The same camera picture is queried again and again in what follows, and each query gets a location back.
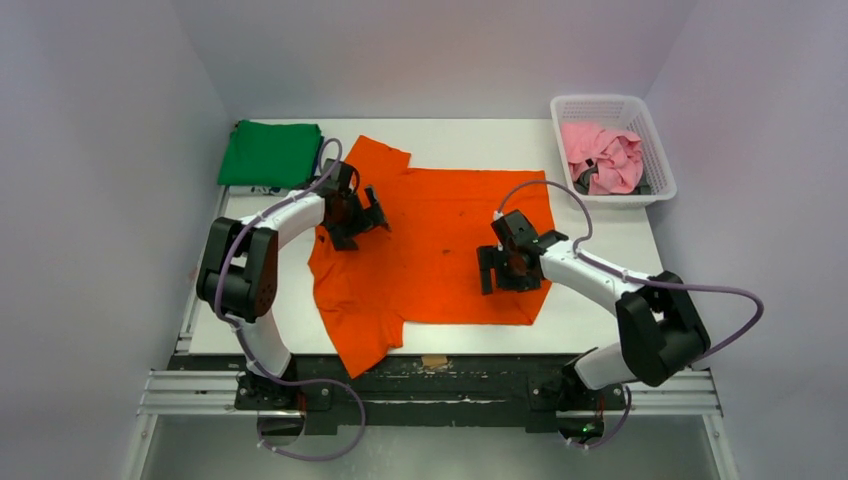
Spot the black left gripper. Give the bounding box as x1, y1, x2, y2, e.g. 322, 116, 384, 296
325, 186, 388, 251

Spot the orange t shirt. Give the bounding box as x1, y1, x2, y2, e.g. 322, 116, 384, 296
308, 136, 554, 377

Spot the pink t shirt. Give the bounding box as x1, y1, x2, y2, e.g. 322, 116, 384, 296
560, 122, 650, 195

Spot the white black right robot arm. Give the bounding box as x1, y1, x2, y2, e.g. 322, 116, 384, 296
477, 210, 711, 407

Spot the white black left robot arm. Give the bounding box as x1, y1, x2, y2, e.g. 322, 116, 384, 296
196, 160, 389, 409

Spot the dark grey shirt in basket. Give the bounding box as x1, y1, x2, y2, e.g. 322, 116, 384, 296
573, 165, 600, 195

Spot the brown tape piece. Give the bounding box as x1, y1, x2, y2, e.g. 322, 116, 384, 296
421, 355, 450, 370

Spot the folded green t shirt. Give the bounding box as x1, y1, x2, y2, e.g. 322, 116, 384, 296
217, 120, 323, 189

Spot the white plastic laundry basket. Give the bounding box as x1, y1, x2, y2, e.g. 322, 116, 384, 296
550, 94, 677, 208

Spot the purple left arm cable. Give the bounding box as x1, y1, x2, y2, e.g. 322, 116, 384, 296
213, 137, 367, 464

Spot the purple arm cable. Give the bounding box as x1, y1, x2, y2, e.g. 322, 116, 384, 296
213, 137, 367, 464
493, 180, 766, 452

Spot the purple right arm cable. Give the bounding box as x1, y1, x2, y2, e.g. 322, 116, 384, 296
493, 180, 766, 452

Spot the aluminium front frame rail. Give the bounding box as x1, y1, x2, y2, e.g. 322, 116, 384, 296
137, 369, 723, 419

